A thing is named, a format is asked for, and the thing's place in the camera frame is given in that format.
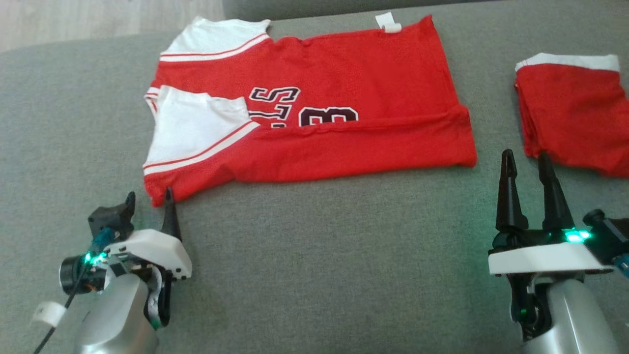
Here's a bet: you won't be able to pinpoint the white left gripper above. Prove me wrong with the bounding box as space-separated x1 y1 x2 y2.
59 186 194 328

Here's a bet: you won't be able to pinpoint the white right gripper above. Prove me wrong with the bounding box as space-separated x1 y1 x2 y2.
488 149 613 340

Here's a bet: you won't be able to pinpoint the red shorts white trim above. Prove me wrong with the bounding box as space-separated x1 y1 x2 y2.
514 52 629 178

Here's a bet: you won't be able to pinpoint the red jersey white sleeves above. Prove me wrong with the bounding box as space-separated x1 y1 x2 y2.
143 12 478 208

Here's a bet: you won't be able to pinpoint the white tape tag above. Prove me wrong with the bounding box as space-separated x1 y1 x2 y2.
32 301 67 327

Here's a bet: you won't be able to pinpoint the large grey sofa seat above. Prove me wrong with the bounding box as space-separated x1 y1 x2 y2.
0 0 629 354

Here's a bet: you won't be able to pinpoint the grey sofa cushion block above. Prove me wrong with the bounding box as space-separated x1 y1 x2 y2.
222 0 492 21

